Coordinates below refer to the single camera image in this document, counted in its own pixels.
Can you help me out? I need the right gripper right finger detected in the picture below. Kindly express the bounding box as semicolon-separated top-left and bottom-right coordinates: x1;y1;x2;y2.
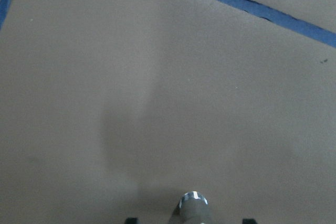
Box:
242;218;256;224

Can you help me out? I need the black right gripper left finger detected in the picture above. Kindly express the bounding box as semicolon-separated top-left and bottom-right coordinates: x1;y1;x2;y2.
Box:
125;217;138;224

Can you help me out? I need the chrome tee valve fitting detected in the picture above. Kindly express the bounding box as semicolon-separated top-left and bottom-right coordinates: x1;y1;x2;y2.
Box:
168;191;214;224

